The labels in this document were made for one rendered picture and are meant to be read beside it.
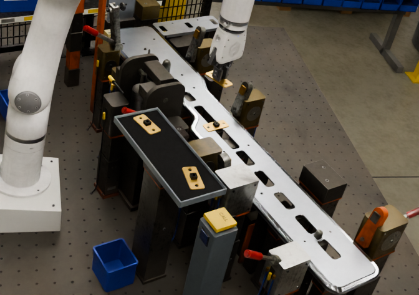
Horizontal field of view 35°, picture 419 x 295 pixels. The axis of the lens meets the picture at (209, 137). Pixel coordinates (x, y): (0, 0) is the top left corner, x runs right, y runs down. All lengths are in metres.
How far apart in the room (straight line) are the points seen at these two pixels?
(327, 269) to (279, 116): 1.16
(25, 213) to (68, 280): 0.25
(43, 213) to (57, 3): 0.67
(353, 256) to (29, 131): 0.98
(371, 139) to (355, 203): 1.70
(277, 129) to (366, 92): 1.96
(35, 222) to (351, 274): 0.96
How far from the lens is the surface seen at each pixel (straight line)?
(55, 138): 2.50
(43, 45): 1.84
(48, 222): 2.12
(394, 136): 4.29
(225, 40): 1.84
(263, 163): 2.05
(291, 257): 1.70
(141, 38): 2.56
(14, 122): 2.00
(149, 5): 2.68
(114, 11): 2.29
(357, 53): 5.09
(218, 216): 1.60
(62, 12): 1.79
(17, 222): 2.12
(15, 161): 2.07
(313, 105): 2.96
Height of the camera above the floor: 2.25
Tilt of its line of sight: 36 degrees down
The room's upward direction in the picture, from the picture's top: 13 degrees clockwise
